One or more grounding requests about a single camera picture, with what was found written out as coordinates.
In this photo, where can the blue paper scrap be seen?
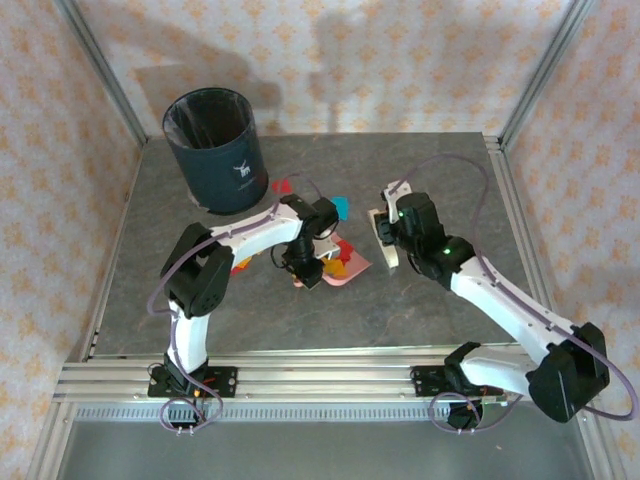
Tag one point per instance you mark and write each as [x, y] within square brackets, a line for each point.
[341, 206]

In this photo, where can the cream wooden hand brush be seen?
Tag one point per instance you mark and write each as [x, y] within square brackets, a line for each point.
[391, 260]

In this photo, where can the red paper scrap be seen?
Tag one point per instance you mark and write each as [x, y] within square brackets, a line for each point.
[346, 248]
[240, 269]
[282, 186]

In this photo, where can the pink plastic dustpan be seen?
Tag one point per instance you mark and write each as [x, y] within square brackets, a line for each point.
[357, 265]

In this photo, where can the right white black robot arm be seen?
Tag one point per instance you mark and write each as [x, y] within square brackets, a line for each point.
[500, 301]

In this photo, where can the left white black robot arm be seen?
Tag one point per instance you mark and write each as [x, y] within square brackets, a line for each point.
[260, 230]

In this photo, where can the dark navy waste bin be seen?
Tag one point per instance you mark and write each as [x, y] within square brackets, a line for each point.
[215, 170]

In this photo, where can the clear plastic bin liner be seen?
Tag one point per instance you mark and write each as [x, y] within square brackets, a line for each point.
[200, 125]

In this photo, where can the grey metal shelf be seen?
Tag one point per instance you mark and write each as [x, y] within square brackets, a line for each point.
[325, 452]

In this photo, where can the small green circuit board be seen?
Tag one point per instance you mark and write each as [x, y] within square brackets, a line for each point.
[495, 400]

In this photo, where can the wide aluminium mounting rail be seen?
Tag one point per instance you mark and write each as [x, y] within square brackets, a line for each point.
[325, 380]

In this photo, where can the aluminium table side rail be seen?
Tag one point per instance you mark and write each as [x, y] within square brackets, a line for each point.
[110, 260]
[521, 225]

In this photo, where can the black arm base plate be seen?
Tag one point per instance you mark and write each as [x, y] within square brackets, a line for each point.
[425, 382]
[225, 382]

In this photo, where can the aluminium frame post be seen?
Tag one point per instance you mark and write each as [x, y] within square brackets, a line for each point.
[546, 70]
[103, 70]

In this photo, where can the aluminium lower frame rail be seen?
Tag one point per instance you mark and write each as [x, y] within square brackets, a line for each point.
[597, 445]
[52, 440]

